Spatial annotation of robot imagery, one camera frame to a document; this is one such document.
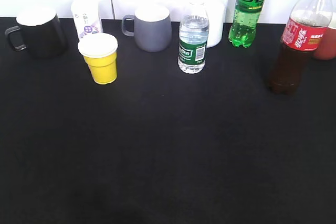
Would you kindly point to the yellow paper cup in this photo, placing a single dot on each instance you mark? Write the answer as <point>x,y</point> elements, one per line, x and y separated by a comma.
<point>100,54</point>

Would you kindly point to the cola bottle red label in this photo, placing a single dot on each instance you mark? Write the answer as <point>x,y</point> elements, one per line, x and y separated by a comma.
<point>306,25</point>

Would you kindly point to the white cup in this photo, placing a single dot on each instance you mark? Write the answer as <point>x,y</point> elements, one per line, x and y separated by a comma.
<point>216,16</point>

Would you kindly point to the green sprite bottle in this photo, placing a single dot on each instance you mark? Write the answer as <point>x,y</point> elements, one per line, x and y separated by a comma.
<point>246,16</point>

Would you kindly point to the grey mug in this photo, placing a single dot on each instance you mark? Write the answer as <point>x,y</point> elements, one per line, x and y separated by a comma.
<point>150,26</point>

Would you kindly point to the clear water bottle green label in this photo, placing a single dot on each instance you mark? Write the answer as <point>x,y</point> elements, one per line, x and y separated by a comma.
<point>193,37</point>

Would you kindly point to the white blueberry milk carton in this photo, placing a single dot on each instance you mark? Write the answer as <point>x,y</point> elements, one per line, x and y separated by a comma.
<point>86,17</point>

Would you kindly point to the black mug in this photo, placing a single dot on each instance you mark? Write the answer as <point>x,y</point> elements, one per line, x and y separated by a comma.
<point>41,31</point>

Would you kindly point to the red mug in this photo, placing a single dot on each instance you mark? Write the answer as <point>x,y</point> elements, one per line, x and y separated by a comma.
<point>326,49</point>

